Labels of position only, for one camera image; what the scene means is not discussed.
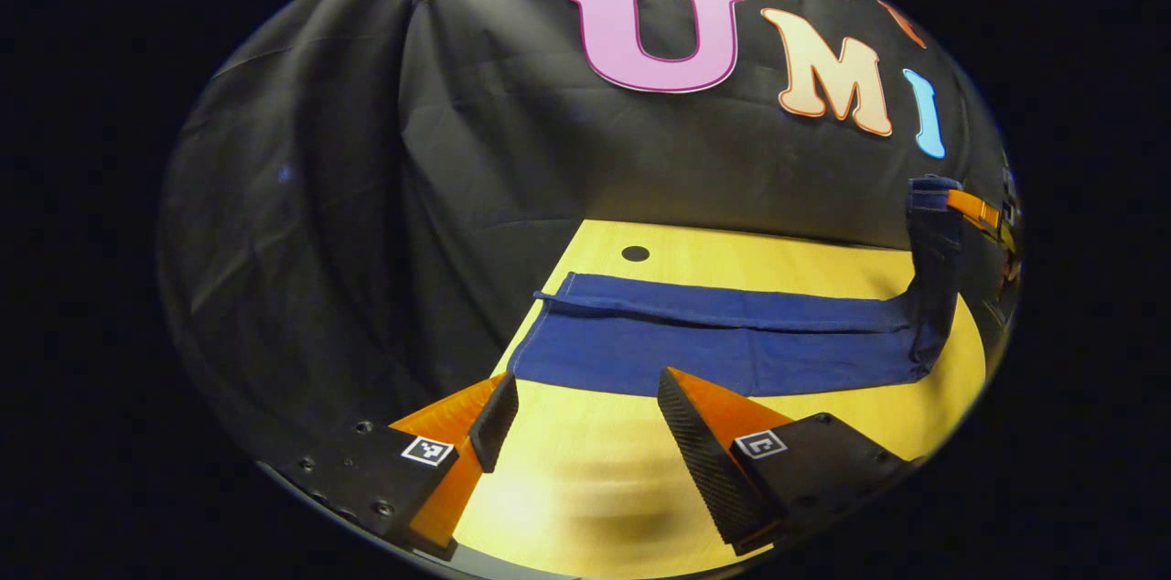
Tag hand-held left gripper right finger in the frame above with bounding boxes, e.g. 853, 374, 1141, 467
657, 367, 925, 555

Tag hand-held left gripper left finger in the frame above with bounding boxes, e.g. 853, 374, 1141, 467
274, 371, 520, 561

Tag blue denim jeans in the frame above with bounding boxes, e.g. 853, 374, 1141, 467
508, 176, 963, 398

